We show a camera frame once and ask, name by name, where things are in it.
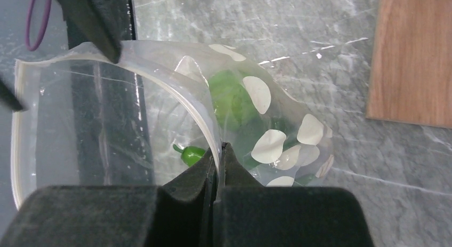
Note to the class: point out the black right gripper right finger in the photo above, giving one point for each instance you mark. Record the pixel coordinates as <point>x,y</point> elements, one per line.
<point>246,213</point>

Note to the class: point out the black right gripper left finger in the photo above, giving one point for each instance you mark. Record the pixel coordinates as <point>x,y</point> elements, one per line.
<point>168,215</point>

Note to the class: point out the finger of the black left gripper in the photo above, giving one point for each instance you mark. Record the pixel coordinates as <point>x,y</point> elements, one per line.
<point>9,98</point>
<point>95,21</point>

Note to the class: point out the clear zip top bag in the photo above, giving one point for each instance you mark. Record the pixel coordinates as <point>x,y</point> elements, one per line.
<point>286,145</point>

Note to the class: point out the green fake chili pepper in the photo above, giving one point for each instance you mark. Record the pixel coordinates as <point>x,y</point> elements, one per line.
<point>190,155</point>

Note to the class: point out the wooden board stand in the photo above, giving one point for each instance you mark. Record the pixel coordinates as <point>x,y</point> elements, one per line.
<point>410,79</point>

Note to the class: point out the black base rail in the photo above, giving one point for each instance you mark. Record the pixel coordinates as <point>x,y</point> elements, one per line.
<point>111,125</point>

